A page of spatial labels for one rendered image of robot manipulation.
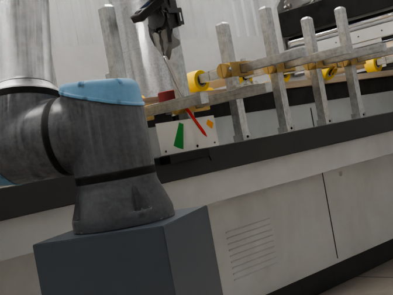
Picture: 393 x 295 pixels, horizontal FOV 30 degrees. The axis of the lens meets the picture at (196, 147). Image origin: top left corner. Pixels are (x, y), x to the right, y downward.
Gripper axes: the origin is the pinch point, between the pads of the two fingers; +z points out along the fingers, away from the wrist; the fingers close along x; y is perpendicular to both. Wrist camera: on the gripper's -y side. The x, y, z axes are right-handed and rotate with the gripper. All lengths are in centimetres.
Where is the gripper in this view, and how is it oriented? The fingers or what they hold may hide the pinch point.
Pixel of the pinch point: (165, 56)
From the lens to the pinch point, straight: 221.5
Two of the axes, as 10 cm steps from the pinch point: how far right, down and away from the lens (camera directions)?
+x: -7.0, 1.2, 7.0
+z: 1.9, 9.8, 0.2
